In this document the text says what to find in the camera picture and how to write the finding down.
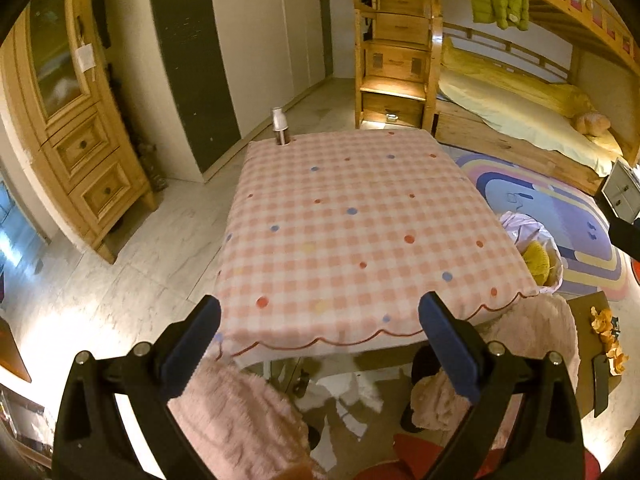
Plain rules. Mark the wooden staircase drawers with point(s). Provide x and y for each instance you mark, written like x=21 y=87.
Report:
x=395 y=65

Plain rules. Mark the white and brown bottle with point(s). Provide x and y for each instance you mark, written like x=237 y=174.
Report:
x=280 y=127

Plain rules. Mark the yellow blanket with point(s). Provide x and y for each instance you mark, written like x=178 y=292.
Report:
x=525 y=87

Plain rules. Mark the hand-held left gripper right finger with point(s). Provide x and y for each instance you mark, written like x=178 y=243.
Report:
x=445 y=340

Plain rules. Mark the wooden stool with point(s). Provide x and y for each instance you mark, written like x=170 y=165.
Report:
x=585 y=325

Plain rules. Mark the wooden glass-door cabinet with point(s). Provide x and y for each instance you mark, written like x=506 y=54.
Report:
x=85 y=150

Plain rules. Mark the tan plush toy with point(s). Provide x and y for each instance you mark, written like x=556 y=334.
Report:
x=591 y=124

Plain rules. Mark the small white cabinet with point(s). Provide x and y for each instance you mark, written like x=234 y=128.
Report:
x=620 y=190

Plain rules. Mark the wooden bunk bed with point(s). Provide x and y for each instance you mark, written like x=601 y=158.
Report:
x=540 y=160

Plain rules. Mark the yellow foam fruit net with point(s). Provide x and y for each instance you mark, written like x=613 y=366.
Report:
x=537 y=260

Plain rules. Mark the pink checked tablecloth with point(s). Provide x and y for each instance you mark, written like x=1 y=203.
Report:
x=350 y=240

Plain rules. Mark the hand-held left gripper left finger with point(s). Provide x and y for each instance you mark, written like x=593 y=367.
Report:
x=192 y=345

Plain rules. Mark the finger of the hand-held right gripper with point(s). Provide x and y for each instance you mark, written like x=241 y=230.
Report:
x=627 y=240

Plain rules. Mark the white wardrobe with portholes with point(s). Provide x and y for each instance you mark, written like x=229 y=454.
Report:
x=265 y=50

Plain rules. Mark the pastel rainbow rug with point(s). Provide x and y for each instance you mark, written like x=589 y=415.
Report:
x=565 y=210

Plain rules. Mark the white paper tag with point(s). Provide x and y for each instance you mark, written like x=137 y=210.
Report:
x=85 y=58

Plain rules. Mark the person's red clothing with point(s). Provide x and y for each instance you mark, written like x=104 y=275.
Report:
x=415 y=460

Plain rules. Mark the pale yellow bed sheet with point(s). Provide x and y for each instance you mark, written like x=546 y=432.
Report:
x=515 y=115

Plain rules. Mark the black flat tool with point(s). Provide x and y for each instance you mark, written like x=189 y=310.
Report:
x=601 y=385

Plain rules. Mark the orange peels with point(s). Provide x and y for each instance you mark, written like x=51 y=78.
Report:
x=607 y=330

